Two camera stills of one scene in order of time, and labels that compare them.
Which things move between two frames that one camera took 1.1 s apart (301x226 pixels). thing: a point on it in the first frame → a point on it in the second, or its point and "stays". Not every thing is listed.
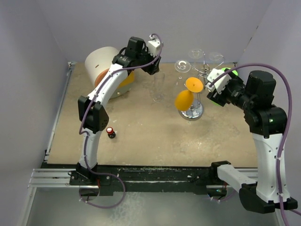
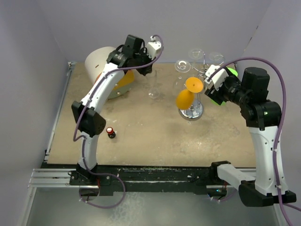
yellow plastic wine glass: (184, 99) stays
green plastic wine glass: (235, 72) stays
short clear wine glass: (195, 53) stays
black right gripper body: (234, 89) stays
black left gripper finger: (151, 71) → (143, 71)
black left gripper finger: (156, 70) → (148, 69)
